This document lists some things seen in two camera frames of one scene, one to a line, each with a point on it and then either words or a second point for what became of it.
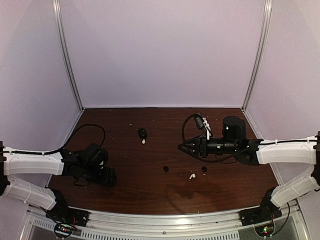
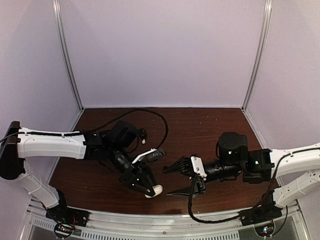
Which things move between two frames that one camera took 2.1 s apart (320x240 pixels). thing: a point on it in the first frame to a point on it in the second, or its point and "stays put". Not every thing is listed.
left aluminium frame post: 59,21 stays put
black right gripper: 200,147 to 182,164
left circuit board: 63,230 stays put
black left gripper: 107,178 to 135,174
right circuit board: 265,230 stays put
